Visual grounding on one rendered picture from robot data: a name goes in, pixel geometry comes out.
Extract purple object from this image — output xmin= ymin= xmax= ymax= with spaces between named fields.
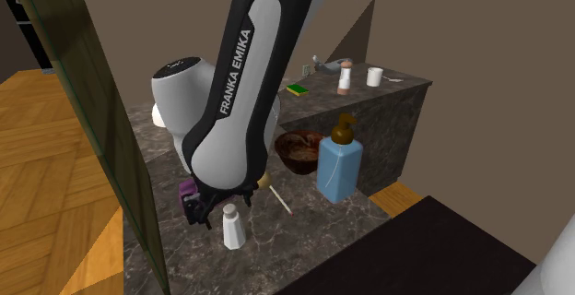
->
xmin=178 ymin=178 xmax=201 ymax=212

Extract white salt shaker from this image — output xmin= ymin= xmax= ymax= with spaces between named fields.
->
xmin=222 ymin=203 xmax=247 ymax=251

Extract white stick with tan head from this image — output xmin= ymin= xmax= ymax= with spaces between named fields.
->
xmin=257 ymin=171 xmax=295 ymax=217

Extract brown bowl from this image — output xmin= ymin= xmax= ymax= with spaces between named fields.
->
xmin=274 ymin=129 xmax=325 ymax=176

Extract blue soap dispenser brown pump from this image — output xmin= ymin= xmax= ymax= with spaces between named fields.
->
xmin=315 ymin=112 xmax=365 ymax=205

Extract green and yellow sponge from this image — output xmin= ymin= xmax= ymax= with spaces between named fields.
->
xmin=286 ymin=83 xmax=311 ymax=98

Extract dark green glass panel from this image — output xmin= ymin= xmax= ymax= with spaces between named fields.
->
xmin=5 ymin=0 xmax=172 ymax=295

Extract grey faucet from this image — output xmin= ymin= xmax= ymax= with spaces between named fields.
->
xmin=312 ymin=53 xmax=354 ymax=77

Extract white and brown pepper mill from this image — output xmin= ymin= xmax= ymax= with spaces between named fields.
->
xmin=336 ymin=59 xmax=354 ymax=97

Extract white cup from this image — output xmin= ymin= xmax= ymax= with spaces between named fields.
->
xmin=366 ymin=66 xmax=385 ymax=88

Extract dark shelf unit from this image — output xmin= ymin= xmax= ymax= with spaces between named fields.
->
xmin=0 ymin=0 xmax=56 ymax=71

